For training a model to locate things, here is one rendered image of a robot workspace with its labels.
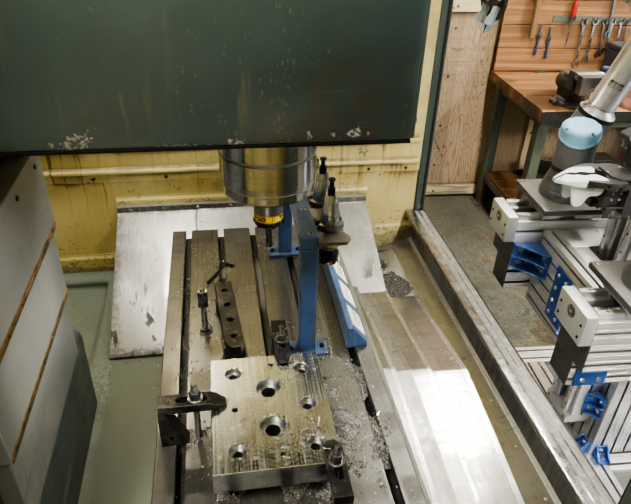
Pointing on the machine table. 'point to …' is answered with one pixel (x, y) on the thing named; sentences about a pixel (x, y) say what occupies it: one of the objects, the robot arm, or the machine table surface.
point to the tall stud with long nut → (203, 308)
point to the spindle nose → (268, 175)
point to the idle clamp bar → (229, 321)
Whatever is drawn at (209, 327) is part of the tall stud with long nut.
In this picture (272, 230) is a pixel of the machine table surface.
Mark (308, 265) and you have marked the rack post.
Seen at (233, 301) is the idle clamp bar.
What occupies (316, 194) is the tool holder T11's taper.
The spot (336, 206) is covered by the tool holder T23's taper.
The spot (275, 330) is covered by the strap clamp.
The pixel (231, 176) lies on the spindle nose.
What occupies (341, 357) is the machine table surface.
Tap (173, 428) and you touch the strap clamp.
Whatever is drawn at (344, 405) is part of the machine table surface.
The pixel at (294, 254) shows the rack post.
